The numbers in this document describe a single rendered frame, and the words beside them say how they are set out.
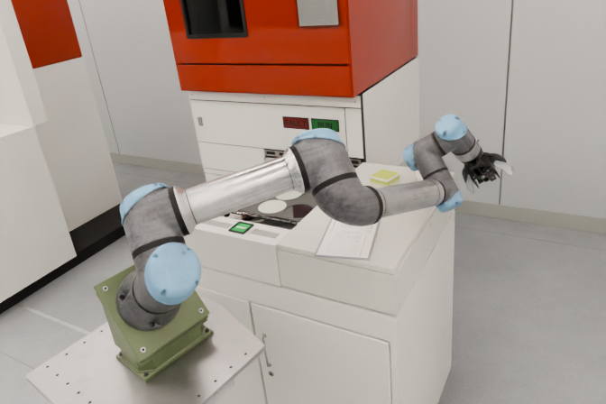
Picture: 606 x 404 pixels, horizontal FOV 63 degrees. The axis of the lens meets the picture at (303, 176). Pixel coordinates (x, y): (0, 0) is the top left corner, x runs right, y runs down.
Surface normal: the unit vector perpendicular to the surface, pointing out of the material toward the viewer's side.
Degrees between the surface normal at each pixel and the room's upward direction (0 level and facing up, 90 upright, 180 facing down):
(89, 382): 0
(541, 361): 0
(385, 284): 90
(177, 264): 56
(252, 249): 90
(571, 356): 0
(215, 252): 90
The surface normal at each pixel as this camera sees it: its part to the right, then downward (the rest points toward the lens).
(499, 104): -0.48, 0.40
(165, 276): 0.54, -0.34
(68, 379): -0.10, -0.91
